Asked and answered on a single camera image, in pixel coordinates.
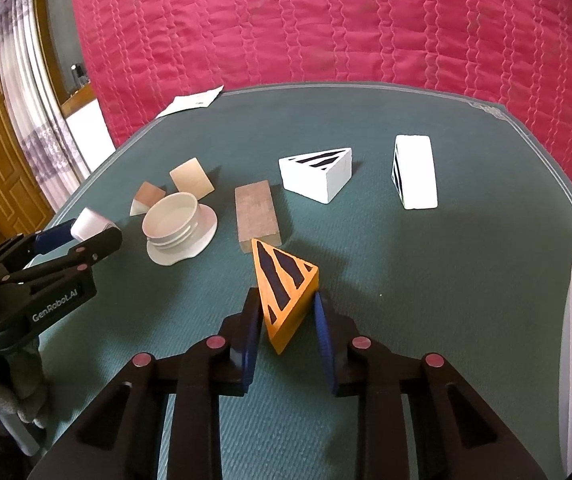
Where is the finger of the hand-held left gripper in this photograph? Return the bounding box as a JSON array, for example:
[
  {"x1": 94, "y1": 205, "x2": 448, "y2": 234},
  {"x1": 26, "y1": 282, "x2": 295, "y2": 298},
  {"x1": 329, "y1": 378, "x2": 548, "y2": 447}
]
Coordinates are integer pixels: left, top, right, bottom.
[
  {"x1": 11, "y1": 227, "x2": 123, "y2": 297},
  {"x1": 0, "y1": 219, "x2": 77, "y2": 275}
]

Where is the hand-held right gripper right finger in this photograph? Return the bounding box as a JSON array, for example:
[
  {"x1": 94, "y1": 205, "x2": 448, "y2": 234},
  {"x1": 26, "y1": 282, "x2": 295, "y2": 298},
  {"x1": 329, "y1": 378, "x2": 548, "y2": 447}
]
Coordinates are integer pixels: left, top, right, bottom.
[{"x1": 313, "y1": 290, "x2": 549, "y2": 480}]

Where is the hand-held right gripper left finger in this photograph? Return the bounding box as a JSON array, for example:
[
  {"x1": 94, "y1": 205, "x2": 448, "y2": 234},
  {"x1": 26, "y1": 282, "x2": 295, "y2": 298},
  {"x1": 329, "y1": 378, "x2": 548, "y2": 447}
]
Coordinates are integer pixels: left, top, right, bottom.
[{"x1": 26, "y1": 287, "x2": 264, "y2": 480}]

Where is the white cylinder block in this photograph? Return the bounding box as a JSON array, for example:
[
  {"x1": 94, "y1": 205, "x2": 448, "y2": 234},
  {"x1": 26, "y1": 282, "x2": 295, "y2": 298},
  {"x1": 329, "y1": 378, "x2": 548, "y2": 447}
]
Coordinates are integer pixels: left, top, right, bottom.
[{"x1": 71, "y1": 207, "x2": 117, "y2": 242}]

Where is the orange black-striped triangular block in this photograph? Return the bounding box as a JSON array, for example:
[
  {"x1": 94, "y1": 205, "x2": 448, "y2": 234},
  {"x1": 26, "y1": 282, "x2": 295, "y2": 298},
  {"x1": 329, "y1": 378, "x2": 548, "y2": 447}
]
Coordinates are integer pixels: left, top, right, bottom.
[{"x1": 251, "y1": 238, "x2": 320, "y2": 356}]

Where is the pink-brown block with white end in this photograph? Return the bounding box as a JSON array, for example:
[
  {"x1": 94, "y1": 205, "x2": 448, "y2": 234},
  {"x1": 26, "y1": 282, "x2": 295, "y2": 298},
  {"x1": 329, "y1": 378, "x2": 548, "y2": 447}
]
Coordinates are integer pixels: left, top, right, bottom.
[{"x1": 129, "y1": 181, "x2": 167, "y2": 217}]

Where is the light wooden square block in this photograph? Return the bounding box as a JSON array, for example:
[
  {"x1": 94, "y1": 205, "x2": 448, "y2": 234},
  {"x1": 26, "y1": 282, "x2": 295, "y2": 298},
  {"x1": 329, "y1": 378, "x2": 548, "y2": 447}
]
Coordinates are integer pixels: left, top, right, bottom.
[{"x1": 169, "y1": 157, "x2": 215, "y2": 198}]

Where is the white ribbed bowl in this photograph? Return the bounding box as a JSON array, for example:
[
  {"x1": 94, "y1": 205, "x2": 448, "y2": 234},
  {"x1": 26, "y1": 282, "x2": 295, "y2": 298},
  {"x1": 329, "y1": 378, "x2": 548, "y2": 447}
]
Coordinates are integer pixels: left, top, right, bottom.
[{"x1": 143, "y1": 192, "x2": 201, "y2": 248}]

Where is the white saucer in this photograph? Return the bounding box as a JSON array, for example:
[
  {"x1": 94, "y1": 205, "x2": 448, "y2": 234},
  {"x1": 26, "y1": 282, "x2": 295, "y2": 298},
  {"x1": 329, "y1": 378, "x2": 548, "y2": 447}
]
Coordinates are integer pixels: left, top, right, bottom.
[{"x1": 147, "y1": 203, "x2": 218, "y2": 266}]

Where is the white patterned curtain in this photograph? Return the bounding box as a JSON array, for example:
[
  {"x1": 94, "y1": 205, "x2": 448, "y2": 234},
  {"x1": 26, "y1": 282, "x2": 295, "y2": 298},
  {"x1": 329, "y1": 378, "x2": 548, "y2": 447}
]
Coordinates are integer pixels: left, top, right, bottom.
[{"x1": 0, "y1": 0, "x2": 92, "y2": 211}]

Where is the brown rectangular wooden block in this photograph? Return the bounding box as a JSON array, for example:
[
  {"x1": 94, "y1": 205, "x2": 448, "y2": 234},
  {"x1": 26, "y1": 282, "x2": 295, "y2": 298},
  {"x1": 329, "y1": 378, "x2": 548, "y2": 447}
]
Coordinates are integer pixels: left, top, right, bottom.
[{"x1": 235, "y1": 180, "x2": 283, "y2": 255}]

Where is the wooden shelf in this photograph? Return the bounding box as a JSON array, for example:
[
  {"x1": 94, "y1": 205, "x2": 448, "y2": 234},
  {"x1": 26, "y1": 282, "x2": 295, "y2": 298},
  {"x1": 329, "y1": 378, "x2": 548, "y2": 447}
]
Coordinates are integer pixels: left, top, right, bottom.
[{"x1": 61, "y1": 82, "x2": 98, "y2": 117}]

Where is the white black-striped triangular block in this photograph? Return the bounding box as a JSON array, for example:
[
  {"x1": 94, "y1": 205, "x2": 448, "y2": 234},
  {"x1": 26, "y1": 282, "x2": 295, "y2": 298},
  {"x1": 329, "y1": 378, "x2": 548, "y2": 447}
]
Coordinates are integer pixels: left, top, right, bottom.
[
  {"x1": 392, "y1": 135, "x2": 439, "y2": 210},
  {"x1": 278, "y1": 147, "x2": 354, "y2": 205}
]

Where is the white paper sheet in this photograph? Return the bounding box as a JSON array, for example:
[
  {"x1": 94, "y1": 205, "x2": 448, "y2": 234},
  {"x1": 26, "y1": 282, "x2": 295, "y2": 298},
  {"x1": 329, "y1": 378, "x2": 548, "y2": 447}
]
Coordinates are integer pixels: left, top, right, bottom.
[{"x1": 155, "y1": 85, "x2": 225, "y2": 120}]

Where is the pink quilted blanket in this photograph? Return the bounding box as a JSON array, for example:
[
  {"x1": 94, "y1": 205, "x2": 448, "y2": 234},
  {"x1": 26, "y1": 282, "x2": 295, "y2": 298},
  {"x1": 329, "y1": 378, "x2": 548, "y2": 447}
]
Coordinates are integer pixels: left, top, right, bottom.
[{"x1": 68, "y1": 0, "x2": 572, "y2": 193}]

